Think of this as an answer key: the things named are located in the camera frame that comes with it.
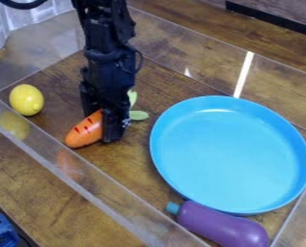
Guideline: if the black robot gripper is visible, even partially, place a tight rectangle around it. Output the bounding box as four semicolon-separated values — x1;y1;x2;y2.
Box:
79;46;137;143

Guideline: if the orange toy carrot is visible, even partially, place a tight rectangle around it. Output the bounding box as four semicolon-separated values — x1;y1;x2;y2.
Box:
62;89;151;150

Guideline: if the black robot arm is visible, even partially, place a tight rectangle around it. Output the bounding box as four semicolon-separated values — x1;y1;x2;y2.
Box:
70;0;141;143

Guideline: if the blue round tray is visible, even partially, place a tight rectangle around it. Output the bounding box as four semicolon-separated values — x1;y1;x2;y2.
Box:
149;96;306;215

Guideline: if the yellow toy lemon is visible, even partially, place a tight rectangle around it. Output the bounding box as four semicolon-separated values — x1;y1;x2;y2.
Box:
9;84;44;116

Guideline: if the blue plastic object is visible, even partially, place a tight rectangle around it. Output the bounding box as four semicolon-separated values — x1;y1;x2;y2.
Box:
0;214;18;247

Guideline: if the black baseboard strip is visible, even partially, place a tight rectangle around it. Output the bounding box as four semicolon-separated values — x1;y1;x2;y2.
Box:
224;0;306;35

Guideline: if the purple toy eggplant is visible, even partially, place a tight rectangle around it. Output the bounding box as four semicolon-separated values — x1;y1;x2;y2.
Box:
165;201;268;247

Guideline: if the clear acrylic barrier wall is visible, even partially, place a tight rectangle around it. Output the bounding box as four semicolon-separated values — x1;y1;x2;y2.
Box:
0;0;306;247

